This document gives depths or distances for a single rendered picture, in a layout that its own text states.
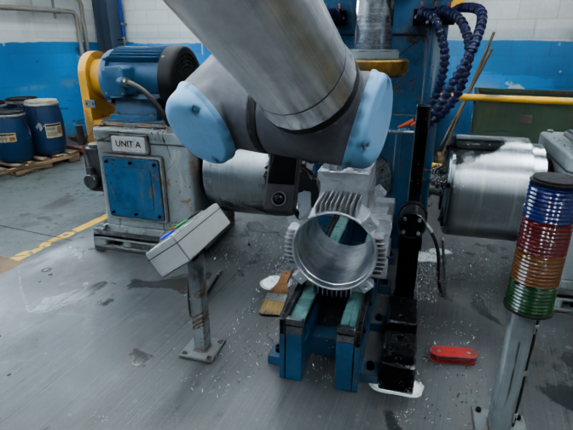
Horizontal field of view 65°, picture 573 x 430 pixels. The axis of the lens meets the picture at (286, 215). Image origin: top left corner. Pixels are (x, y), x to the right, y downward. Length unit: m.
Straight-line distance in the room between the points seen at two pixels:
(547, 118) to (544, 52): 1.22
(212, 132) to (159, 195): 0.80
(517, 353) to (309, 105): 0.51
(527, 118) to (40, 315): 4.74
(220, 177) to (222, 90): 0.72
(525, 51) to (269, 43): 5.96
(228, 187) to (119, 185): 0.31
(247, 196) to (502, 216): 0.61
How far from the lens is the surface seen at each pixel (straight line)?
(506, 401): 0.80
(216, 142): 0.48
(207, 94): 0.47
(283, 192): 0.64
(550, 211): 0.64
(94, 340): 1.04
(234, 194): 1.19
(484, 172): 1.09
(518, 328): 0.72
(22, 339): 1.11
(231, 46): 0.30
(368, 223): 0.80
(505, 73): 6.22
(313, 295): 0.89
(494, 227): 1.14
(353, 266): 0.94
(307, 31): 0.32
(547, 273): 0.67
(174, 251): 0.76
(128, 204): 1.32
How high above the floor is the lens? 1.38
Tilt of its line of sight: 21 degrees down
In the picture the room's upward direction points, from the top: straight up
